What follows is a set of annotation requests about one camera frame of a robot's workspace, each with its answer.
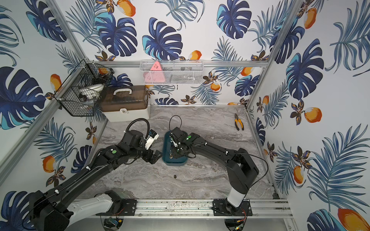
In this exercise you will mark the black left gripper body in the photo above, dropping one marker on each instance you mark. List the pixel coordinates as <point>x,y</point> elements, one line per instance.
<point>150,154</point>

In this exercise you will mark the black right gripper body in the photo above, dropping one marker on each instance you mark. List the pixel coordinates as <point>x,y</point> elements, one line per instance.
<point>176,151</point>

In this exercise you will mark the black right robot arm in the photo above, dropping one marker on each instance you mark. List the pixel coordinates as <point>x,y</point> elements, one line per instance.
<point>241,169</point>

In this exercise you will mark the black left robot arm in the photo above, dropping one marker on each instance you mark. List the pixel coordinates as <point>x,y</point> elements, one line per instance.
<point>55,210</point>

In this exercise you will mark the teal plastic storage box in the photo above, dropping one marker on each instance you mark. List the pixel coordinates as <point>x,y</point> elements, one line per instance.
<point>167,150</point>

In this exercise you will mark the white storage case brown lid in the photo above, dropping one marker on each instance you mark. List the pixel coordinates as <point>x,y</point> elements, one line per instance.
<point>120,104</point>

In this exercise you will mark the orange black pliers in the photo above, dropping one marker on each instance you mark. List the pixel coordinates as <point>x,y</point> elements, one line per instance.
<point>238,123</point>

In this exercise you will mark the pink triangle card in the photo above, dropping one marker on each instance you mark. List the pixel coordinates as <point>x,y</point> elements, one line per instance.
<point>155,74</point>

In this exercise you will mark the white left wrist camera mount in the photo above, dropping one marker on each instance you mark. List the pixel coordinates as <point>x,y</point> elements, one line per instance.
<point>150,139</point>

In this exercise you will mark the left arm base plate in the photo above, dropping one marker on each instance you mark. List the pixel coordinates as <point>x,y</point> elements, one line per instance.
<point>122,207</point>

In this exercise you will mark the aluminium front rail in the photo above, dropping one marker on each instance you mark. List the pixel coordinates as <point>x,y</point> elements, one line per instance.
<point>197,208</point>

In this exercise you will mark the white mesh wall shelf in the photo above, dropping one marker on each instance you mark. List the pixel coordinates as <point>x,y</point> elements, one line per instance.
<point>177,72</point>

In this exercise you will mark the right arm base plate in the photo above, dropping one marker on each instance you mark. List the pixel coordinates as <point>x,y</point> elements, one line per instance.
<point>221,207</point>

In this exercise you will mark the black wire basket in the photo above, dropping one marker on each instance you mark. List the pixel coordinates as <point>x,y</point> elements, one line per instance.
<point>80,93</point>

